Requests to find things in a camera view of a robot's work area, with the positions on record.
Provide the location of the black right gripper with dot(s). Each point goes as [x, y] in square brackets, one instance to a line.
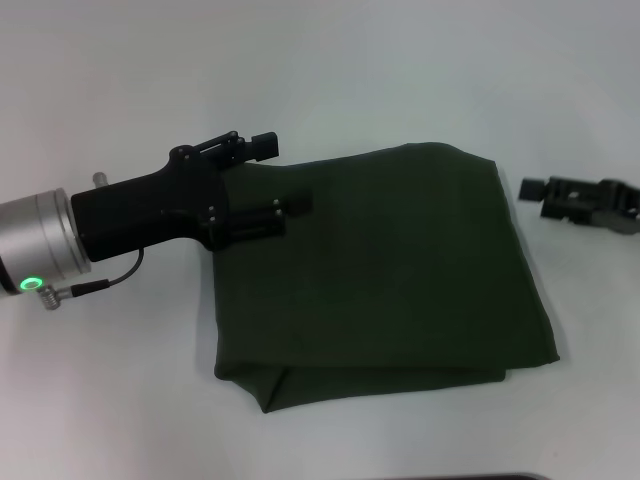
[617, 210]

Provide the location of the small silver metal pin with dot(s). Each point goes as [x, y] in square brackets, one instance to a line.
[101, 180]

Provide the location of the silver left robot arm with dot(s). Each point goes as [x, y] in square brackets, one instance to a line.
[40, 240]

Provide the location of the dark green FREE t-shirt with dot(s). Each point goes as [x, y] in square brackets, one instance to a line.
[375, 275]

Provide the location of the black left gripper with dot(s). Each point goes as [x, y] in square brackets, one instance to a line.
[140, 215]

